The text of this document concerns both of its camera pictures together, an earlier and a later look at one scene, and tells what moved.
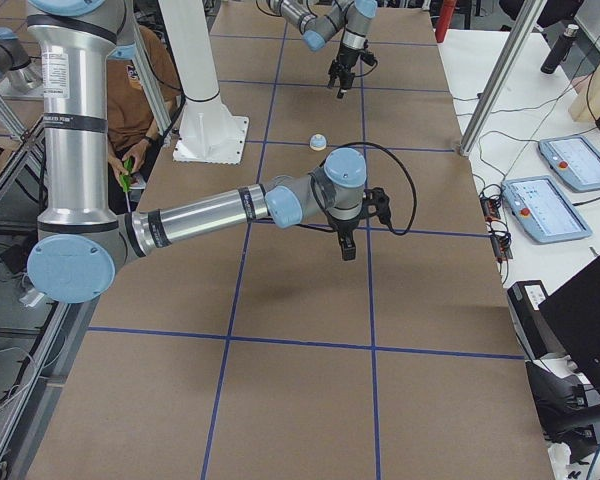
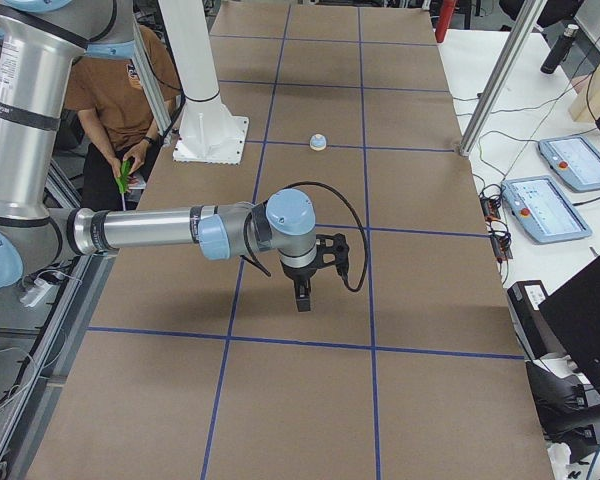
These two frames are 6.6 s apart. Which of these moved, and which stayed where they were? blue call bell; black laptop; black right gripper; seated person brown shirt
Moved: black right gripper
Stayed: seated person brown shirt; black laptop; blue call bell
